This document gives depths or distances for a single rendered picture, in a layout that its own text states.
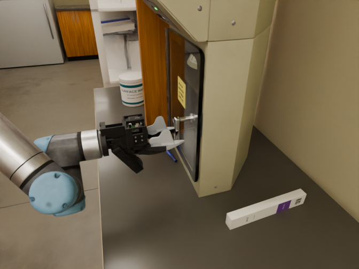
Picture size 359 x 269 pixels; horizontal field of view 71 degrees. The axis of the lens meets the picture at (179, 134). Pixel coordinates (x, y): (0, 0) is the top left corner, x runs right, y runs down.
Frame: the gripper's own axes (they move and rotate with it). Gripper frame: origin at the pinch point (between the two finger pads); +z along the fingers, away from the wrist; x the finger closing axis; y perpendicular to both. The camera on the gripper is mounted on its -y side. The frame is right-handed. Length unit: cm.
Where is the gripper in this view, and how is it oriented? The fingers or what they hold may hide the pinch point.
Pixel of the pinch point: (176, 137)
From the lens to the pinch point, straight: 70.7
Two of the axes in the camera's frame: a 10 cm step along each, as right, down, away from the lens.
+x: -2.9, -5.2, 8.0
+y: 0.0, -8.4, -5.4
